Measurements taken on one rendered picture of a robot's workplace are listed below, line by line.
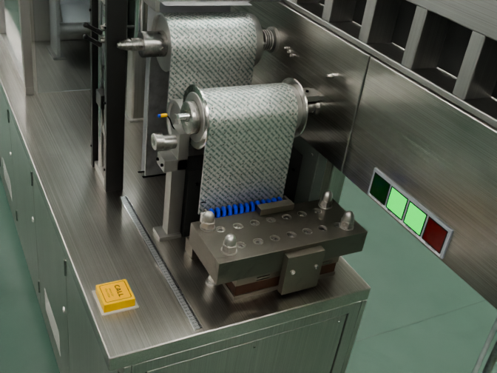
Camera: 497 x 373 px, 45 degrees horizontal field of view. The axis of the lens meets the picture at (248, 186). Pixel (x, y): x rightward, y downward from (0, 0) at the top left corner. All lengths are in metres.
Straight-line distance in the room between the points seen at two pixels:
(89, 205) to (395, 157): 0.83
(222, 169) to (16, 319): 1.48
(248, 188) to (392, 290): 1.67
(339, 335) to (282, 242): 0.34
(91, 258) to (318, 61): 0.73
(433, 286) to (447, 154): 1.99
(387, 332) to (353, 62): 1.64
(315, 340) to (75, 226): 0.67
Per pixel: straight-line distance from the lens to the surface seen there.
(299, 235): 1.43
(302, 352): 1.58
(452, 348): 2.87
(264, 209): 1.47
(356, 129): 1.43
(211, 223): 1.39
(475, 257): 1.22
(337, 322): 1.57
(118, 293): 1.38
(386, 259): 3.23
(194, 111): 1.36
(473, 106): 1.18
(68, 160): 1.90
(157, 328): 1.34
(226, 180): 1.45
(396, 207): 1.34
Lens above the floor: 1.85
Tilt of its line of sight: 31 degrees down
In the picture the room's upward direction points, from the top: 9 degrees clockwise
